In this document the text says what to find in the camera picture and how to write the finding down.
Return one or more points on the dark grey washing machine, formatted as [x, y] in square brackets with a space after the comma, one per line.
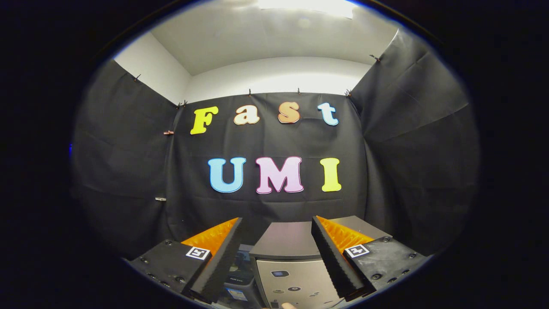
[242, 274]

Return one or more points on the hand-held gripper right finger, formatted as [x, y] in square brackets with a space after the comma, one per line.
[332, 262]

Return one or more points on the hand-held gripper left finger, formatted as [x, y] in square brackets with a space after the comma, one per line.
[223, 262]

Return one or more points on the black backdrop cloth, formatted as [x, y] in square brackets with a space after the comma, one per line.
[274, 141]

